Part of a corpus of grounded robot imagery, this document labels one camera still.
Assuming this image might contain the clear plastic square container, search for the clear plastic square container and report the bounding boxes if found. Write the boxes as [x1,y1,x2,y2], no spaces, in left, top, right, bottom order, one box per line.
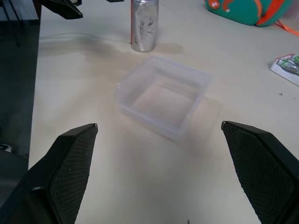
[114,55,213,142]

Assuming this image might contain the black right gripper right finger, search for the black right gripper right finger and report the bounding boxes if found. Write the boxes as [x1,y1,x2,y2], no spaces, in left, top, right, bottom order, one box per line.
[221,120,299,224]

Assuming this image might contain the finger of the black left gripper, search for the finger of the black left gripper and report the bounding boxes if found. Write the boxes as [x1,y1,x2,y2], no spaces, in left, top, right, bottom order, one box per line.
[41,0,84,20]

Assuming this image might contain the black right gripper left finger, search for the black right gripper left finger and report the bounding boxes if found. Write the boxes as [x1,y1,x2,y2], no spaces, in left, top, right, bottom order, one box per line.
[0,123,99,224]

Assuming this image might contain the white blister pack green items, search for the white blister pack green items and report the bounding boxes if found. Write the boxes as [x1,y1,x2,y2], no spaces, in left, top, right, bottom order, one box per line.
[270,53,299,87]

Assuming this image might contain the silver metal can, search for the silver metal can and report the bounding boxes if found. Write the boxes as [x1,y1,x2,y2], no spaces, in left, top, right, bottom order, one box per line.
[129,0,160,52]

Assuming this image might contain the orange bag strap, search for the orange bag strap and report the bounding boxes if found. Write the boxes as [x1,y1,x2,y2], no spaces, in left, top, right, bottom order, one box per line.
[277,20,299,37]

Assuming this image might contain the teal and orange plush bag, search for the teal and orange plush bag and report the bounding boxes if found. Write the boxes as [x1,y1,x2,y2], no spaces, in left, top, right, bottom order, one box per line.
[204,0,294,27]

